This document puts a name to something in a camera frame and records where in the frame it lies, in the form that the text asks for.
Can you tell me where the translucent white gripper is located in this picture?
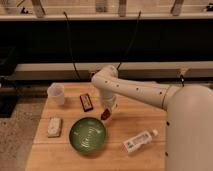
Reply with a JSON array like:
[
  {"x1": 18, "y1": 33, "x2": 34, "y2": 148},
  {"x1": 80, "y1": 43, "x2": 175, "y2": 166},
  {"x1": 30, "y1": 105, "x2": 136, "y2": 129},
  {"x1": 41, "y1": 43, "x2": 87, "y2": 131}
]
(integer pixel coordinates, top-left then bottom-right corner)
[{"x1": 101, "y1": 101, "x2": 117, "y2": 123}]

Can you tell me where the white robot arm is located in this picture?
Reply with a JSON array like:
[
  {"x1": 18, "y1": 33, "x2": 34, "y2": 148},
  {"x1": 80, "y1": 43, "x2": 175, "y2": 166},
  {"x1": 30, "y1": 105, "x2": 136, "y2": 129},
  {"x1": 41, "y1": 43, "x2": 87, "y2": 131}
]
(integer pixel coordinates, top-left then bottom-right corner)
[{"x1": 91, "y1": 65, "x2": 213, "y2": 171}]

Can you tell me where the green ceramic bowl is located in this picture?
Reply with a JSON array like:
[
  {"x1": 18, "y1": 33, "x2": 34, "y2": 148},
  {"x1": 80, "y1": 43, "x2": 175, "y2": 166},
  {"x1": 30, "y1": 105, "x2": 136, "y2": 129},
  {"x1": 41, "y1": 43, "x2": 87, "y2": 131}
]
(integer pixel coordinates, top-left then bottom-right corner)
[{"x1": 69, "y1": 117, "x2": 107, "y2": 155}]

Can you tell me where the dark red candy bar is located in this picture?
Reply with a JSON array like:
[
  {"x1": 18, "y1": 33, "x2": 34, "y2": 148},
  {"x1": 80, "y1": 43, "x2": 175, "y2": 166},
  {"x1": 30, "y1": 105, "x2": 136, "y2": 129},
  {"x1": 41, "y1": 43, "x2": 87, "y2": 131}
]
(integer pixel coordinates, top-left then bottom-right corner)
[{"x1": 80, "y1": 93, "x2": 93, "y2": 112}]

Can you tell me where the white plastic bottle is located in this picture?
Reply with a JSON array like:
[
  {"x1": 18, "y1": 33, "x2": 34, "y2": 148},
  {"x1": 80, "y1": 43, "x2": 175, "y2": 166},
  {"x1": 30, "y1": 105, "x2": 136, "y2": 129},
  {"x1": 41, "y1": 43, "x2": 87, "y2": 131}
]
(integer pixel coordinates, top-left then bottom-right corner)
[{"x1": 123, "y1": 129, "x2": 158, "y2": 154}]

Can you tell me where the clear plastic measuring cup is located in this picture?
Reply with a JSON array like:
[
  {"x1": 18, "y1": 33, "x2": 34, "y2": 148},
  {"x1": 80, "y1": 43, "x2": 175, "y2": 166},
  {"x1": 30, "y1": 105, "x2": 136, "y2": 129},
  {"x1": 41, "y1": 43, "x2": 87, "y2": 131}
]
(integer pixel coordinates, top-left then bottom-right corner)
[{"x1": 47, "y1": 83, "x2": 65, "y2": 106}]

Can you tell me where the black box at left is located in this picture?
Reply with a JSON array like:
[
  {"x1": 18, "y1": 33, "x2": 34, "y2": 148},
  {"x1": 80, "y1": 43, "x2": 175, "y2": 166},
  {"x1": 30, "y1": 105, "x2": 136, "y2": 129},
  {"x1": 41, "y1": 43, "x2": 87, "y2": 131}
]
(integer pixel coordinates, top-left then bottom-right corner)
[{"x1": 0, "y1": 47, "x2": 18, "y2": 118}]

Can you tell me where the white wall power outlet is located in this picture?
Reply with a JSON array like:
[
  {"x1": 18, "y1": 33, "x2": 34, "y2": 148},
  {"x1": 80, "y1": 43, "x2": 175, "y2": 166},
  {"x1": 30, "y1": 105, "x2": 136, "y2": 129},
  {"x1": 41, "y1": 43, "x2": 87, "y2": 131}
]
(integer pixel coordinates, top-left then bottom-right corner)
[{"x1": 88, "y1": 69, "x2": 97, "y2": 80}]

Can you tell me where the left black cable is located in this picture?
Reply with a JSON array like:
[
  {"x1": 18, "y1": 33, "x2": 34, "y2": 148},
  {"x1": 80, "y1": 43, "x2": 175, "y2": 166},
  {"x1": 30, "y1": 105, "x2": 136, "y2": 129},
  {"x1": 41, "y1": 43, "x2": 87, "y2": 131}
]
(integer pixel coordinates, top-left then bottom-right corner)
[{"x1": 62, "y1": 11, "x2": 82, "y2": 81}]

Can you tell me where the black cable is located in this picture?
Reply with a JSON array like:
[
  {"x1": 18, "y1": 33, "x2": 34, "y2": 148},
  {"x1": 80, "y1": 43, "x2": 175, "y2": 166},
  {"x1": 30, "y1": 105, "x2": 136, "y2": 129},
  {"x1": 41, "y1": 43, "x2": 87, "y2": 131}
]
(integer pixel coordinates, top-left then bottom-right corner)
[
  {"x1": 62, "y1": 11, "x2": 82, "y2": 81},
  {"x1": 115, "y1": 10, "x2": 143, "y2": 71}
]

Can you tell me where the right wall outlet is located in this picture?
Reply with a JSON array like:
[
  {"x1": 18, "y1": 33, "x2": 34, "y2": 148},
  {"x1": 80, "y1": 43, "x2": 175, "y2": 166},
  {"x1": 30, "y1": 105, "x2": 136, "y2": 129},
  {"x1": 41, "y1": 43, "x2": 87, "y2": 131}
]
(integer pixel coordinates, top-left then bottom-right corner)
[{"x1": 179, "y1": 68, "x2": 188, "y2": 80}]

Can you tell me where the right black cable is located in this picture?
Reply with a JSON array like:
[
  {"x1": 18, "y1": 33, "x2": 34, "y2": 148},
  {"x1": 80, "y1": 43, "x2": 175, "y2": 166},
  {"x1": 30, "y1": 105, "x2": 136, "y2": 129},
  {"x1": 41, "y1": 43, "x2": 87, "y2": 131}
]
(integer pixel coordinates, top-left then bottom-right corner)
[{"x1": 115, "y1": 10, "x2": 143, "y2": 71}]

